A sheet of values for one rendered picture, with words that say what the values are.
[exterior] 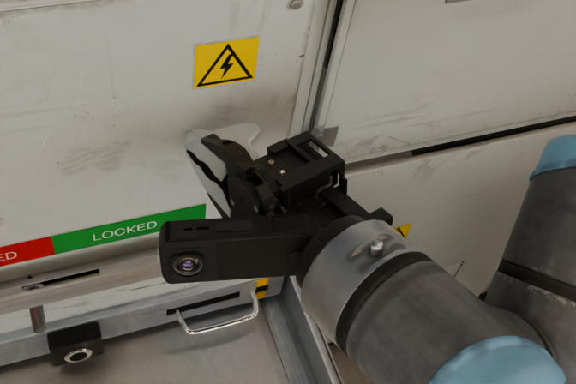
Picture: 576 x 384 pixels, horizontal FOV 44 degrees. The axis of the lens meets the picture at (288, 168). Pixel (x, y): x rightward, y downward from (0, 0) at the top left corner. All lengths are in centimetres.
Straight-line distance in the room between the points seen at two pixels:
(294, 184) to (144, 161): 18
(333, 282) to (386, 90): 62
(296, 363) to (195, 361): 13
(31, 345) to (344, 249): 52
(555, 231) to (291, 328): 51
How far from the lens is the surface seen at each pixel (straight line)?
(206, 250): 54
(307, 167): 57
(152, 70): 61
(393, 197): 134
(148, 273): 78
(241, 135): 64
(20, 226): 74
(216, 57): 61
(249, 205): 57
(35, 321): 81
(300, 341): 98
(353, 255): 50
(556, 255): 56
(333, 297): 50
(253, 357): 97
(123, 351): 97
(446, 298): 47
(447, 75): 112
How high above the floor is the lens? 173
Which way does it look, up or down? 51 degrees down
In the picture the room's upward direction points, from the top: 11 degrees clockwise
